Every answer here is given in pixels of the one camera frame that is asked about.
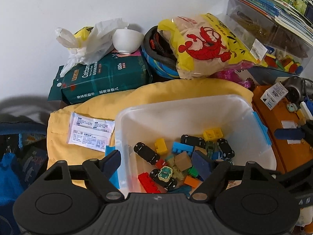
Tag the green frog eraser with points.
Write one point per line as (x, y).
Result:
(165, 173)

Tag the pile of colourful toy bricks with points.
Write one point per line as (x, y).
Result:
(148, 182)

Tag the white and blue block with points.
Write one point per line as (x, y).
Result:
(307, 109)

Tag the yellow cloth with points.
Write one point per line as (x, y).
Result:
(97, 107)

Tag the blue and black helmet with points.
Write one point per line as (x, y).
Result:
(159, 61)

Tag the clear plastic storage box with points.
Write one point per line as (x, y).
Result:
(171, 122)

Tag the white price tag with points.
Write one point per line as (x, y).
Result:
(259, 50)

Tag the dark green tissue pack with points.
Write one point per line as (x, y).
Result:
(105, 78)

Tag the white ceramic bowl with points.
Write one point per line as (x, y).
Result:
(127, 40)

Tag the white plastic bag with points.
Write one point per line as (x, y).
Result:
(95, 41)

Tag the orange box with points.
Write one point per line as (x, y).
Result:
(276, 117)

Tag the blue bag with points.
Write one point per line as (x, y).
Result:
(12, 183)

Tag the pile of colourful plastic shapes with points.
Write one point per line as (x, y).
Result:
(286, 63)

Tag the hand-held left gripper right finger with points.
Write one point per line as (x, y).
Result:
(203, 164)

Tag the yellow packet in bag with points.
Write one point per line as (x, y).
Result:
(83, 33)

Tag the small white carton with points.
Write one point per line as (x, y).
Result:
(273, 95)

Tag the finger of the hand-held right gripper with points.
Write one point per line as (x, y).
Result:
(288, 134)
(298, 177)

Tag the green toy car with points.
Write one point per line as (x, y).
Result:
(210, 148)

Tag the pink plastic toy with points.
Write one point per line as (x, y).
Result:
(229, 74)

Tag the blue toy building block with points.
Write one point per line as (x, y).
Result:
(182, 148)

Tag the yellow shrimp print snack bag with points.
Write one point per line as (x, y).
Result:
(207, 44)

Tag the clear plastic toy case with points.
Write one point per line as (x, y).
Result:
(269, 29)

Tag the grey hair dryer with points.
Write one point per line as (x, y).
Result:
(293, 88)

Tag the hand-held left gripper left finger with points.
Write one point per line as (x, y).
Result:
(112, 161)

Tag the small teal toy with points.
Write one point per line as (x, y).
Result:
(292, 107)

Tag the black toy car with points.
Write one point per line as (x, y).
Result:
(146, 153)
(193, 141)
(225, 148)
(171, 184)

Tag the stack of thin books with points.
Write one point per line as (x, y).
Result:
(266, 3)

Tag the brown wooden block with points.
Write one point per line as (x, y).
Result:
(183, 160)

